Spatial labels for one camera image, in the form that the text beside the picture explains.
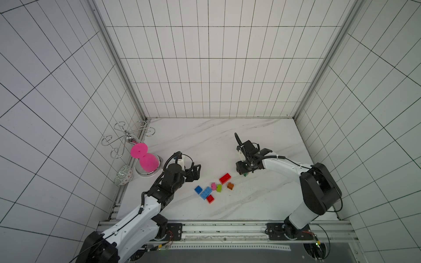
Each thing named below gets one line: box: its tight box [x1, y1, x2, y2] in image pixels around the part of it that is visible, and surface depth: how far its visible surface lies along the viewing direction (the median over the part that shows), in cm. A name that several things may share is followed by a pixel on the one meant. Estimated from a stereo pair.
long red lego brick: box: [219, 172, 232, 185], surface depth 90 cm
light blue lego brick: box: [199, 186, 213, 200], surface depth 86 cm
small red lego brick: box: [206, 194, 215, 204], surface depth 83 cm
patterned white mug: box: [114, 164, 134, 186], surface depth 91 cm
